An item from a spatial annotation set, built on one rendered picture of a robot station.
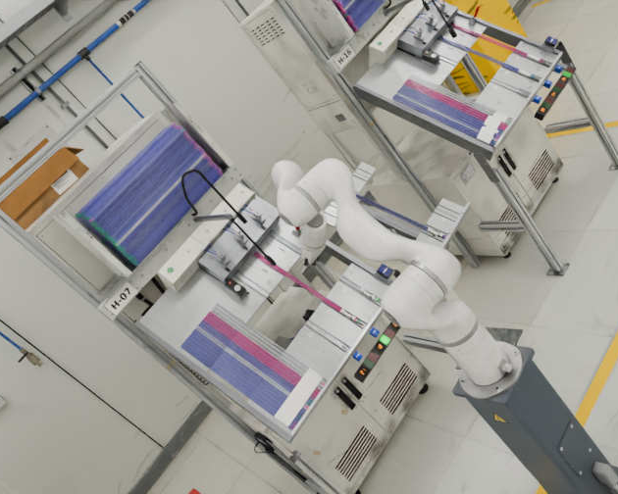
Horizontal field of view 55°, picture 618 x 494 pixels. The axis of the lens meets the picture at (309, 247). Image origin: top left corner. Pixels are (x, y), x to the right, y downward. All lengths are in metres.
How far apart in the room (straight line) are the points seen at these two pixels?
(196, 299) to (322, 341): 0.50
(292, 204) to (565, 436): 1.04
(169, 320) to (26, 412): 1.71
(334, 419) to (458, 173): 1.30
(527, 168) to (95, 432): 2.90
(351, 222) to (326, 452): 1.29
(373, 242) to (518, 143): 1.89
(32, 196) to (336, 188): 1.33
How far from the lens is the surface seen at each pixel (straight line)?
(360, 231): 1.55
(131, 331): 2.35
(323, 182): 1.60
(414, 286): 1.50
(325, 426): 2.56
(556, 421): 1.91
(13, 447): 3.87
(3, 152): 3.72
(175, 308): 2.29
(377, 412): 2.72
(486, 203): 3.10
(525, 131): 3.37
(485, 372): 1.70
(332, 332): 2.20
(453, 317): 1.58
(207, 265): 2.27
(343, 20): 2.83
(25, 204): 2.52
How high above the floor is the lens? 1.92
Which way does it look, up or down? 23 degrees down
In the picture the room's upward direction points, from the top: 42 degrees counter-clockwise
